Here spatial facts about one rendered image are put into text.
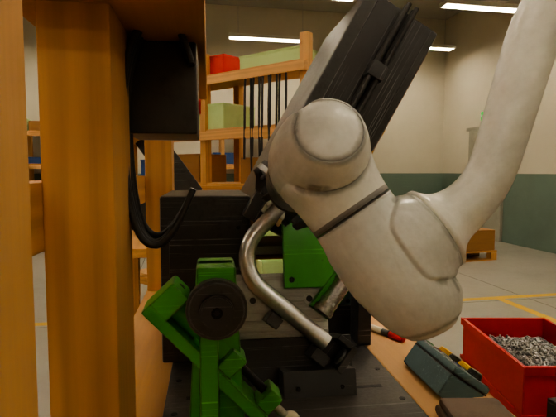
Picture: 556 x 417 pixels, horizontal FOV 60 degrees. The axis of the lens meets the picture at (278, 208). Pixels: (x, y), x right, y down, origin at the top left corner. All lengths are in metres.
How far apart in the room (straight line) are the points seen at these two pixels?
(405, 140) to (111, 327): 10.52
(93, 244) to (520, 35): 0.58
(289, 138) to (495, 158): 0.24
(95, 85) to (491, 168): 0.49
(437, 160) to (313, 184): 10.91
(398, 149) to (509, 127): 10.38
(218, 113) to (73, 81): 3.56
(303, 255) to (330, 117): 0.47
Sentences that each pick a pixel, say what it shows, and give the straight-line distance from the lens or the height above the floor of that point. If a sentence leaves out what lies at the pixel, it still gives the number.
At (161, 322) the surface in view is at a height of 1.10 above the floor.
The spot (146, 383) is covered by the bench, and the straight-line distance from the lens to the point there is 1.02.
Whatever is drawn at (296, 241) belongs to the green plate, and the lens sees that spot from 0.92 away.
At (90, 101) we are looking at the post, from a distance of 0.67.
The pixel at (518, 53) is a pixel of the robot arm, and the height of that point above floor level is 1.42.
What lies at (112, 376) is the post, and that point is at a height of 1.02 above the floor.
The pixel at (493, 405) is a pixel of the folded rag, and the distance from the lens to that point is 0.87.
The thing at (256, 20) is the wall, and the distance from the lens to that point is 10.48.
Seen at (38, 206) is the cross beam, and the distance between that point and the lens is 0.67.
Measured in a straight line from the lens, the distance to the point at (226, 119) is 4.19.
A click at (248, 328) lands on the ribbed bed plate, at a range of 0.92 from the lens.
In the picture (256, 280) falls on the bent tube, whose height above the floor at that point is 1.09.
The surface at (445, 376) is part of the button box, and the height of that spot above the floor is 0.94.
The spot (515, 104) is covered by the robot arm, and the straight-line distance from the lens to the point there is 0.61.
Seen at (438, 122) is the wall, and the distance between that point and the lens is 11.45.
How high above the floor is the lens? 1.29
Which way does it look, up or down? 4 degrees down
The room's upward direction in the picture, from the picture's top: straight up
